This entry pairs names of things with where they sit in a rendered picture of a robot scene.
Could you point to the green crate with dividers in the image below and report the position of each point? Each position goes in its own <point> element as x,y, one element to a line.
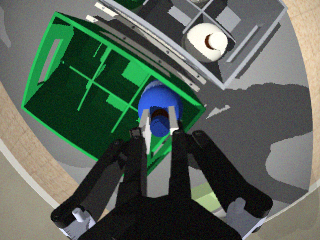
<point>54,101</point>

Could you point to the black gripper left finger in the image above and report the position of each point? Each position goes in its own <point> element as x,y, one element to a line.
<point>93,194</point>

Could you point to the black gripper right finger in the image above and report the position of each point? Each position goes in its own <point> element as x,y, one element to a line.
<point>246,206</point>

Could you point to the white bottle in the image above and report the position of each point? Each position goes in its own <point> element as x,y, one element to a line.
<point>204,46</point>
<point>199,3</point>

